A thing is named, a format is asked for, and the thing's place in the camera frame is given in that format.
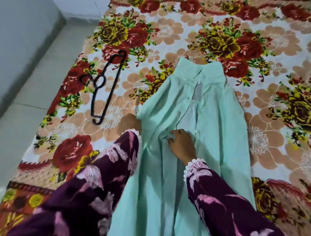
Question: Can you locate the person's right hand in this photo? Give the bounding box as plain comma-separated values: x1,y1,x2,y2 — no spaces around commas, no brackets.
167,129,197,166

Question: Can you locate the person's left hand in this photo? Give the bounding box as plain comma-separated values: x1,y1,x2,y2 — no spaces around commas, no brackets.
117,113,142,136

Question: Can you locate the mint green shirt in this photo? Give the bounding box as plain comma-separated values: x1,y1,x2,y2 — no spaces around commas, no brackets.
107,57,257,236

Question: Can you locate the black hanger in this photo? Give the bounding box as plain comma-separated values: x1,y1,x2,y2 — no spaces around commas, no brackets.
79,50,128,126

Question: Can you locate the person's right forearm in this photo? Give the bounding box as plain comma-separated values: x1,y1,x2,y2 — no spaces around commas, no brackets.
183,158,285,236

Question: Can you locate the person's left forearm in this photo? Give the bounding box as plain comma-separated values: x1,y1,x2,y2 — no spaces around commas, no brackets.
7,130,142,236

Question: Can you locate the floral red and yellow bedsheet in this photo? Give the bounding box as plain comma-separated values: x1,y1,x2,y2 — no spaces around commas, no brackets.
0,0,311,236

